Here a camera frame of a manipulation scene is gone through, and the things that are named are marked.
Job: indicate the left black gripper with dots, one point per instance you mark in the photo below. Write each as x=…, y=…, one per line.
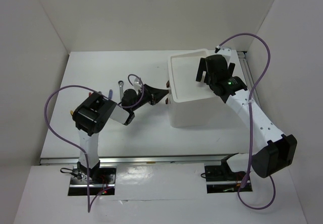
x=154, y=94

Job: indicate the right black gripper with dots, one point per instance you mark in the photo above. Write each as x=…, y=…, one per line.
x=202, y=67

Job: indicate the purple red screwdriver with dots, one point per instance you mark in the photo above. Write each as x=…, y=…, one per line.
x=110, y=95

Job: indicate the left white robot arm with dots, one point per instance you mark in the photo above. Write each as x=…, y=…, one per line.
x=92, y=115

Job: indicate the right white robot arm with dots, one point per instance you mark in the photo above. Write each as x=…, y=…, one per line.
x=275, y=149

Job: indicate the long silver ratchet wrench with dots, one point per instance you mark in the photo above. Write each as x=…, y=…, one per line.
x=121, y=89

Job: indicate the white drawer cabinet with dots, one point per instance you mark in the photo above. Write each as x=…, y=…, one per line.
x=192, y=103

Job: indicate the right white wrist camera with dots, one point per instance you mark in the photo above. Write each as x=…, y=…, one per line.
x=225, y=52

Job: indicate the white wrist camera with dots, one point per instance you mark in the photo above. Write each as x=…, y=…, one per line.
x=137, y=84
x=225, y=52

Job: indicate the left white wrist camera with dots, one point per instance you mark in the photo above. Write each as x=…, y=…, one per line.
x=137, y=84

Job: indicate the right side aluminium rail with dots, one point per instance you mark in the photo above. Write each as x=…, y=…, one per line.
x=245, y=69

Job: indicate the aluminium rail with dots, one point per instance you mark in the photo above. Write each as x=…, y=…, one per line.
x=245, y=69
x=139, y=159

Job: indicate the front aluminium rail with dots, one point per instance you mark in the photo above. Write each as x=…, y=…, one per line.
x=139, y=159

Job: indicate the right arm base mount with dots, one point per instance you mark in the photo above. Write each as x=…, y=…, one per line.
x=220, y=179

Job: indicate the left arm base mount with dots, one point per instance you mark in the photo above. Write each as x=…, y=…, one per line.
x=103, y=181

